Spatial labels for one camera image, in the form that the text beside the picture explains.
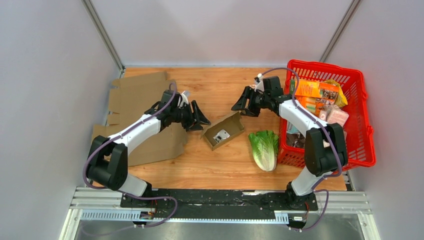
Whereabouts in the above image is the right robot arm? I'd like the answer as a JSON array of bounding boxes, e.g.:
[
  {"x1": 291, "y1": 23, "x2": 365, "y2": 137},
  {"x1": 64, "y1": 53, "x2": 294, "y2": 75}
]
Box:
[{"x1": 231, "y1": 76, "x2": 348, "y2": 210}]

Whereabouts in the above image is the green lettuce head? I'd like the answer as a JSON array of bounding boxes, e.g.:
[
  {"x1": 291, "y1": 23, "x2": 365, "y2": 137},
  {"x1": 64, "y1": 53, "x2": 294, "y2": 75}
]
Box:
[{"x1": 248, "y1": 130, "x2": 279, "y2": 172}]

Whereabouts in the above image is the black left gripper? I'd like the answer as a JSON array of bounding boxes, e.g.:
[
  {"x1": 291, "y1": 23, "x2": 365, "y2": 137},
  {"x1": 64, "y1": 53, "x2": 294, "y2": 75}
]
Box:
[{"x1": 170, "y1": 100, "x2": 211, "y2": 133}]

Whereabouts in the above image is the aluminium frame post right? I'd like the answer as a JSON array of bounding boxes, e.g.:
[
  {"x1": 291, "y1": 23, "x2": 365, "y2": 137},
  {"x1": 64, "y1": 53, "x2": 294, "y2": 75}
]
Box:
[{"x1": 318, "y1": 0, "x2": 363, "y2": 63}]

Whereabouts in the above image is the aluminium frame post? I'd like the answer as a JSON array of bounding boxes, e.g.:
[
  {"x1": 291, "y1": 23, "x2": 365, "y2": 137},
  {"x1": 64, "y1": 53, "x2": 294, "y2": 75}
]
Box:
[
  {"x1": 81, "y1": 0, "x2": 126, "y2": 75},
  {"x1": 318, "y1": 0, "x2": 363, "y2": 63}
]

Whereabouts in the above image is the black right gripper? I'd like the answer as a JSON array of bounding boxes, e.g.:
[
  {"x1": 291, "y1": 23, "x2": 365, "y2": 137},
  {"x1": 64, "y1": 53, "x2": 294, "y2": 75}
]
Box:
[{"x1": 231, "y1": 86, "x2": 270, "y2": 117}]

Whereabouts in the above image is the red plastic basket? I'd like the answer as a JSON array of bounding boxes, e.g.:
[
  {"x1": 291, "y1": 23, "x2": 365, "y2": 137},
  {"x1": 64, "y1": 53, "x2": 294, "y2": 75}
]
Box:
[{"x1": 287, "y1": 59, "x2": 376, "y2": 171}]

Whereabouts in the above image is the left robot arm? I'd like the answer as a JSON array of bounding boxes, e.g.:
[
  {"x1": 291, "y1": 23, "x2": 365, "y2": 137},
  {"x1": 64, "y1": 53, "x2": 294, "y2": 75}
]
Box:
[{"x1": 83, "y1": 89, "x2": 211, "y2": 208}]

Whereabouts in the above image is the yellow snack bag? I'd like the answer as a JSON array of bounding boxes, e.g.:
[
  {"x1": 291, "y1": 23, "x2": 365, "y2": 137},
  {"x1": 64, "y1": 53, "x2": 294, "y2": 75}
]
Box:
[{"x1": 322, "y1": 79, "x2": 349, "y2": 109}]

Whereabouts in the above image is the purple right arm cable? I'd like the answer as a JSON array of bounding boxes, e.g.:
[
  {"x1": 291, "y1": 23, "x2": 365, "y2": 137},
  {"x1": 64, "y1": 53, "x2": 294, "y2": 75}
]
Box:
[{"x1": 259, "y1": 67, "x2": 344, "y2": 232}]

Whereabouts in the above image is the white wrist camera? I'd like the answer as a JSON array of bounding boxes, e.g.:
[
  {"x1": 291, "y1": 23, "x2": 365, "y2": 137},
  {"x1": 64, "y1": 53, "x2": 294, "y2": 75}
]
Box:
[
  {"x1": 254, "y1": 73, "x2": 265, "y2": 92},
  {"x1": 178, "y1": 90, "x2": 190, "y2": 108}
]

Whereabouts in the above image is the brown cardboard box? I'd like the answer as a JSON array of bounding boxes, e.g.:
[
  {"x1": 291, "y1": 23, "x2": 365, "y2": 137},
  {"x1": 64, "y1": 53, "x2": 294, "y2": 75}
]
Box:
[{"x1": 200, "y1": 111, "x2": 245, "y2": 151}]

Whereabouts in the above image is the orange sponge pack lower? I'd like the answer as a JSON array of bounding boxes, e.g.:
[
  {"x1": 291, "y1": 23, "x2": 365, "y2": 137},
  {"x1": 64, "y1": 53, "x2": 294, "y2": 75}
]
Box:
[{"x1": 295, "y1": 96, "x2": 319, "y2": 115}]

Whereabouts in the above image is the aluminium frame post left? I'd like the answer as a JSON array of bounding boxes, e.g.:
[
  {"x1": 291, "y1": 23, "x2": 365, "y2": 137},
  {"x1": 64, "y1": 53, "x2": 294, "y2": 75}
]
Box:
[{"x1": 81, "y1": 0, "x2": 126, "y2": 75}]

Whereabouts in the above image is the pink snack package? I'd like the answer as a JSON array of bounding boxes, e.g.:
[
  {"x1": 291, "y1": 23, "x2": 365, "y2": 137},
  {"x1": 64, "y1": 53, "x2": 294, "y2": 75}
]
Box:
[{"x1": 325, "y1": 108, "x2": 350, "y2": 127}]

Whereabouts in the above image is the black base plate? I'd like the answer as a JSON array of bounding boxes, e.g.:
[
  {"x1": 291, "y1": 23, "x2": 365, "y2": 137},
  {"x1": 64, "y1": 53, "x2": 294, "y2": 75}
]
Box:
[{"x1": 120, "y1": 188, "x2": 318, "y2": 220}]

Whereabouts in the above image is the brown chocolate package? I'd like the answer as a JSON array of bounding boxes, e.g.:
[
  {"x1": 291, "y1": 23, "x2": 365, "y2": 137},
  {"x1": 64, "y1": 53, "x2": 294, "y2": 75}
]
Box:
[{"x1": 286, "y1": 133, "x2": 306, "y2": 149}]

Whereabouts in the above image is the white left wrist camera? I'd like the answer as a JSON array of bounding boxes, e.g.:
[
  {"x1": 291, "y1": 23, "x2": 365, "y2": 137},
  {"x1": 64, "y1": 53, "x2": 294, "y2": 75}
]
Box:
[{"x1": 178, "y1": 90, "x2": 190, "y2": 108}]

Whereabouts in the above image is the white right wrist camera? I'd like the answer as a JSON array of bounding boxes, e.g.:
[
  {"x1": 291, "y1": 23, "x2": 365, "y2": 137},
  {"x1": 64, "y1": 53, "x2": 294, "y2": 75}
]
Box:
[{"x1": 254, "y1": 73, "x2": 265, "y2": 92}]

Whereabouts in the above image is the flat brown cardboard sheet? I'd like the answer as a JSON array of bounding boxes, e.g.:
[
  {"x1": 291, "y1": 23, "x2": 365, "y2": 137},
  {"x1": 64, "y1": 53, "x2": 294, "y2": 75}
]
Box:
[{"x1": 90, "y1": 71, "x2": 189, "y2": 168}]

